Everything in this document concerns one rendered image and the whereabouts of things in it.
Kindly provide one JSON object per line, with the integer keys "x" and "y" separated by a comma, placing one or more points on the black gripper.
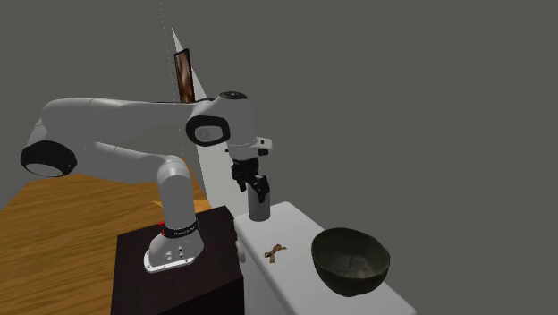
{"x": 245, "y": 168}

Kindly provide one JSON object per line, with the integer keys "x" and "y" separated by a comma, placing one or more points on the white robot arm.
{"x": 131, "y": 118}

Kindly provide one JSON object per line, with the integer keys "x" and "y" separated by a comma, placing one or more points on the grey cylindrical cup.
{"x": 258, "y": 211}

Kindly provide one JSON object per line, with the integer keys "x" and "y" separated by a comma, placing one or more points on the small tan ribbon bow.
{"x": 274, "y": 253}

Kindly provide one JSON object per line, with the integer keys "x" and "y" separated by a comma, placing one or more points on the white chest of drawers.
{"x": 296, "y": 283}

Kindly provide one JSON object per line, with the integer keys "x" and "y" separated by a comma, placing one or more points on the dark robot stand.
{"x": 183, "y": 288}

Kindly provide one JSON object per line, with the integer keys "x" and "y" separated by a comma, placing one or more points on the dark round bowl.
{"x": 348, "y": 261}

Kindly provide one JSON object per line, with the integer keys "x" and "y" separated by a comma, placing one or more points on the brown framed wall picture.
{"x": 185, "y": 76}

